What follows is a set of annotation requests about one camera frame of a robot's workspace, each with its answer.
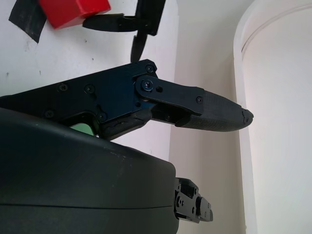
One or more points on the red wooden cube block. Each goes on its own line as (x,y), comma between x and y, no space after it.
(68,12)

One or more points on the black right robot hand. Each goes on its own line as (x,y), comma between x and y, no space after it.
(73,182)

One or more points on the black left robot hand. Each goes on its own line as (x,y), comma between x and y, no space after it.
(146,14)

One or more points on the green wooden cube block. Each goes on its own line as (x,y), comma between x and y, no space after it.
(83,128)

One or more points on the black tape strip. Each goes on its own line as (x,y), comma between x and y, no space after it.
(26,17)

